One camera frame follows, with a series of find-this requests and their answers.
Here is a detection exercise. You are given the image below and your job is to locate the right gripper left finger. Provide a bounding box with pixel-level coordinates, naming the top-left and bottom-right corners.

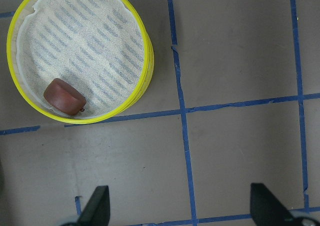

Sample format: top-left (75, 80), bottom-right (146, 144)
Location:
top-left (77, 185), bottom-right (111, 226)

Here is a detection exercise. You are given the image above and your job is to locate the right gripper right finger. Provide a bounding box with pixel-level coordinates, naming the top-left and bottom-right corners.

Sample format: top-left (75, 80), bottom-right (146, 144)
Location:
top-left (250, 183), bottom-right (300, 226)

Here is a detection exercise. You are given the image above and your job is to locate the brown bun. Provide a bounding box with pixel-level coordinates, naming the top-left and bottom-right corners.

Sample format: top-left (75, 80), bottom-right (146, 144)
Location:
top-left (43, 78), bottom-right (87, 116)

